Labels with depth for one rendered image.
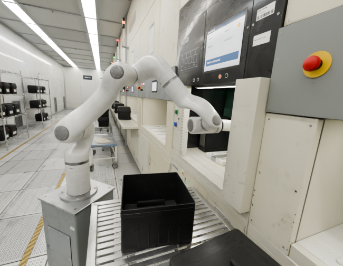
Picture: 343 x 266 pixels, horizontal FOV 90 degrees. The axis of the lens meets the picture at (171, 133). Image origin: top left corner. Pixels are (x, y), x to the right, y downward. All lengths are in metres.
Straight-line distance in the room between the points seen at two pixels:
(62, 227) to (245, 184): 0.92
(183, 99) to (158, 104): 2.00
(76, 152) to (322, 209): 1.06
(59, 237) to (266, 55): 1.27
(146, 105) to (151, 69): 1.94
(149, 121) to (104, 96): 1.95
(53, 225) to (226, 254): 0.88
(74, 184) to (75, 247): 0.30
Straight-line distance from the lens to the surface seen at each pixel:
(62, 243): 1.21
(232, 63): 0.88
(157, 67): 0.83
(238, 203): 0.80
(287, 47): 0.71
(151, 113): 2.78
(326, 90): 0.62
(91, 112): 0.92
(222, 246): 0.68
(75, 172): 1.04
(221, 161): 1.25
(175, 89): 0.81
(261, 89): 0.69
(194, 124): 0.80
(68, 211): 1.02
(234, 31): 0.93
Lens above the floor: 1.32
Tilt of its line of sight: 12 degrees down
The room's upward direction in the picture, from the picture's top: 3 degrees clockwise
